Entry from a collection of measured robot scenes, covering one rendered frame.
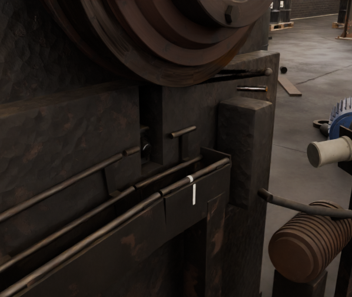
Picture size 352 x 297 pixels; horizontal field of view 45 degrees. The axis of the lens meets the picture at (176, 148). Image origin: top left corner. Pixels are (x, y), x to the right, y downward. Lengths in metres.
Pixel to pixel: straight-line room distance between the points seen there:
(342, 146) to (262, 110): 0.24
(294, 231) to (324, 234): 0.07
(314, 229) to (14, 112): 0.68
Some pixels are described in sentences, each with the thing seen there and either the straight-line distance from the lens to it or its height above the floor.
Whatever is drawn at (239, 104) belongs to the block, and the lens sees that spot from 0.90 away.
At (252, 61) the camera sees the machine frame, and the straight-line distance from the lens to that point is 1.04.
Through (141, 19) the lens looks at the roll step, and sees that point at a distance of 0.58.
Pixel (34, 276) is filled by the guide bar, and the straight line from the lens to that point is 0.59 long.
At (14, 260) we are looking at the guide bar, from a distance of 0.65.
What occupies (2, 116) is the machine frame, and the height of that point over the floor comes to 0.87.
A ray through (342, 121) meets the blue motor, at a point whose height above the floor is 0.27.
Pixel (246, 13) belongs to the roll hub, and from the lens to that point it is 0.65.
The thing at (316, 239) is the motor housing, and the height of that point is 0.52.
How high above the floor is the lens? 1.03
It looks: 21 degrees down
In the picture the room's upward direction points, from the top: straight up
